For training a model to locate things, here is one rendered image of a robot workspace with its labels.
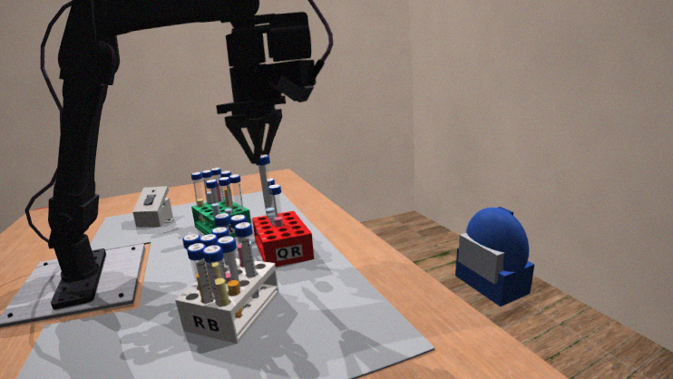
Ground red tube rack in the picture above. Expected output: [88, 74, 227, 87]
[252, 211, 314, 267]

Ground green tube rack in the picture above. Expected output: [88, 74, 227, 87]
[191, 201, 251, 238]

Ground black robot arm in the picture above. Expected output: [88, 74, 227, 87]
[48, 0, 316, 309]

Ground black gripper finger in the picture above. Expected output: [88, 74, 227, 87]
[247, 113, 282, 156]
[225, 117, 267, 164]

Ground white test tube rack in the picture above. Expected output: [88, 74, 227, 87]
[175, 259, 279, 344]

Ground grey bench mat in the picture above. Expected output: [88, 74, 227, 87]
[16, 192, 435, 379]

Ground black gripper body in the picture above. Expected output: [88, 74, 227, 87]
[216, 63, 286, 121]

